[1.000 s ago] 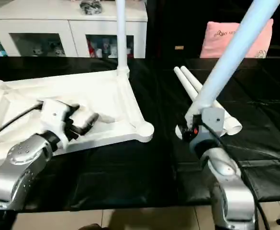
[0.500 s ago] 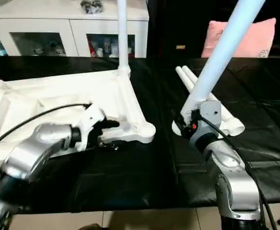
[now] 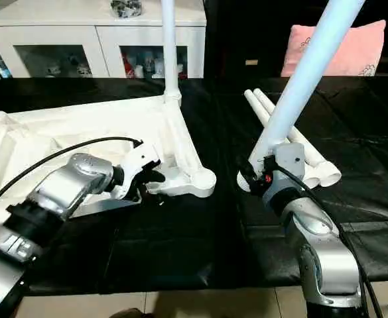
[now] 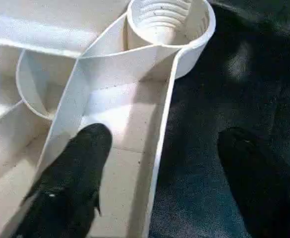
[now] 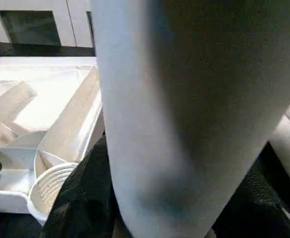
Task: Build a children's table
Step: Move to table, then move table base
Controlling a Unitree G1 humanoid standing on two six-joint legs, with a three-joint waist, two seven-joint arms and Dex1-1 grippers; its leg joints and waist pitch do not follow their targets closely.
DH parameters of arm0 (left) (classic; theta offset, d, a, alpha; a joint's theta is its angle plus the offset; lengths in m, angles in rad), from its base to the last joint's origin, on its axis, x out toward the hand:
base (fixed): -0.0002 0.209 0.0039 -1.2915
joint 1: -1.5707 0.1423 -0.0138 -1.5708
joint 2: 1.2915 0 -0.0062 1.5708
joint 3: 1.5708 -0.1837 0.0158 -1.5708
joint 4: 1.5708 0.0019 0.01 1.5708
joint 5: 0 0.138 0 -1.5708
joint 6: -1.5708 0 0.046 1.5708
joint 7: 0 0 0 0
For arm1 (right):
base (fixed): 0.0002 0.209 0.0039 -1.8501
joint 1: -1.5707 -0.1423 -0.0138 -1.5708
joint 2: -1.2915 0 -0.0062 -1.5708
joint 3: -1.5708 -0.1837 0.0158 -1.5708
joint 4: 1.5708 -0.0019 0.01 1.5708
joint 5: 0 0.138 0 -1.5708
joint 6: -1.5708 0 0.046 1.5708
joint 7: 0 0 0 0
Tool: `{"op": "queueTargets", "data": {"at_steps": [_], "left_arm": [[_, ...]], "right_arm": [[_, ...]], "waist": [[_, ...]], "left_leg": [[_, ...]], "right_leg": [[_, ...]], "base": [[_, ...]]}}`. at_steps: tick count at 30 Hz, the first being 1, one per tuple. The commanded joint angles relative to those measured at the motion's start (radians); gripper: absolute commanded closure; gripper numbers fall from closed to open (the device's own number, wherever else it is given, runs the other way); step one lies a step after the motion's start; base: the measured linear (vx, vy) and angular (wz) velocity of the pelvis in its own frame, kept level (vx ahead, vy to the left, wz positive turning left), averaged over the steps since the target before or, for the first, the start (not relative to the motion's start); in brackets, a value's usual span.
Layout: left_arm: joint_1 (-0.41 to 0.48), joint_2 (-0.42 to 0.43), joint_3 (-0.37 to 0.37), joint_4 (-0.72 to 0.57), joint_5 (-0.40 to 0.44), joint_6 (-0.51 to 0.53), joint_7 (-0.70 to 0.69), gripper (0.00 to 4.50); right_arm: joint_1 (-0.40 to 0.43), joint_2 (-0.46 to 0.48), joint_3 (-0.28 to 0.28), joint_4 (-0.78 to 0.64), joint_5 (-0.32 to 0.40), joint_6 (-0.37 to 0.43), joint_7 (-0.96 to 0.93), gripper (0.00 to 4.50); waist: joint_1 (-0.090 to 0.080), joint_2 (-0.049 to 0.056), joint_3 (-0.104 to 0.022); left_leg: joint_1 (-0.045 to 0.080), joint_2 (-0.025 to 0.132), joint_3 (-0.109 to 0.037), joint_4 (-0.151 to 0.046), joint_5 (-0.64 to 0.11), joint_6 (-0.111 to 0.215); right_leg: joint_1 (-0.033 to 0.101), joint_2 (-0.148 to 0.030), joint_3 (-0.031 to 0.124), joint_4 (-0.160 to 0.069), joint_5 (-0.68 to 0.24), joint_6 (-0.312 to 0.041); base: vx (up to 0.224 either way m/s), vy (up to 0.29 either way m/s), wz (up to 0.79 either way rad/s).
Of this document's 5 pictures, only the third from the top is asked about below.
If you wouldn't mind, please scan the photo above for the white plastic table top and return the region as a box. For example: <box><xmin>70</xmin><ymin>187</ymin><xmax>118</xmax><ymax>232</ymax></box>
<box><xmin>0</xmin><ymin>96</ymin><xmax>218</xmax><ymax>230</ymax></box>

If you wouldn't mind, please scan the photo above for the white plastic table leg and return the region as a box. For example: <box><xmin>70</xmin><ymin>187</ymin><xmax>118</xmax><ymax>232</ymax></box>
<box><xmin>243</xmin><ymin>89</ymin><xmax>320</xmax><ymax>190</ymax></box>
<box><xmin>237</xmin><ymin>0</ymin><xmax>367</xmax><ymax>193</ymax></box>
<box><xmin>161</xmin><ymin>0</ymin><xmax>183</xmax><ymax>108</ymax></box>
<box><xmin>253</xmin><ymin>88</ymin><xmax>343</xmax><ymax>188</ymax></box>

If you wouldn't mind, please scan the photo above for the black work mat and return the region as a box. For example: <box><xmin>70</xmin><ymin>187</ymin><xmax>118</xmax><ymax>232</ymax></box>
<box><xmin>0</xmin><ymin>74</ymin><xmax>388</xmax><ymax>295</ymax></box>

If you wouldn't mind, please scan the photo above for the dark robot foot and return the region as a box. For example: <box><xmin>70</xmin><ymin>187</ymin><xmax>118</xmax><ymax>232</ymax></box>
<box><xmin>109</xmin><ymin>308</ymin><xmax>148</xmax><ymax>318</ymax></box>

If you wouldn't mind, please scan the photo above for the black furniture with yellow label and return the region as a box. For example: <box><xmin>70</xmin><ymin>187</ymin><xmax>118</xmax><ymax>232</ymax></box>
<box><xmin>204</xmin><ymin>0</ymin><xmax>388</xmax><ymax>79</ymax></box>

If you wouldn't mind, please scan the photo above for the pink pillow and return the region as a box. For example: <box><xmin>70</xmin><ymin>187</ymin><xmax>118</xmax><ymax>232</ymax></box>
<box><xmin>280</xmin><ymin>20</ymin><xmax>387</xmax><ymax>78</ymax></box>

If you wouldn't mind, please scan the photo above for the white cabinet with glass doors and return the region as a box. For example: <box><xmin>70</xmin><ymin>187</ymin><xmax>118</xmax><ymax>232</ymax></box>
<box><xmin>0</xmin><ymin>0</ymin><xmax>208</xmax><ymax>80</ymax></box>

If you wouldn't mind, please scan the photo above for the dark ornament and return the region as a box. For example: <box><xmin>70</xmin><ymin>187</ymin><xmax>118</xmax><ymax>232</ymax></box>
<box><xmin>110</xmin><ymin>0</ymin><xmax>143</xmax><ymax>19</ymax></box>

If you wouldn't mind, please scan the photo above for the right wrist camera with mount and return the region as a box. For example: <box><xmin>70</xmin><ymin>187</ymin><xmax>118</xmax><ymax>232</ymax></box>
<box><xmin>267</xmin><ymin>142</ymin><xmax>308</xmax><ymax>201</ymax></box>

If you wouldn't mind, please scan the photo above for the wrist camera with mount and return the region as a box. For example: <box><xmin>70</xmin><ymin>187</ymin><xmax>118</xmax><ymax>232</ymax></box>
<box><xmin>267</xmin><ymin>142</ymin><xmax>308</xmax><ymax>201</ymax></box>
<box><xmin>111</xmin><ymin>142</ymin><xmax>163</xmax><ymax>200</ymax></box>

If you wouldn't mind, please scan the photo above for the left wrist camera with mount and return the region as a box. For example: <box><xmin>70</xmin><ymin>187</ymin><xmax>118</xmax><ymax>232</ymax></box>
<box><xmin>111</xmin><ymin>142</ymin><xmax>163</xmax><ymax>200</ymax></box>

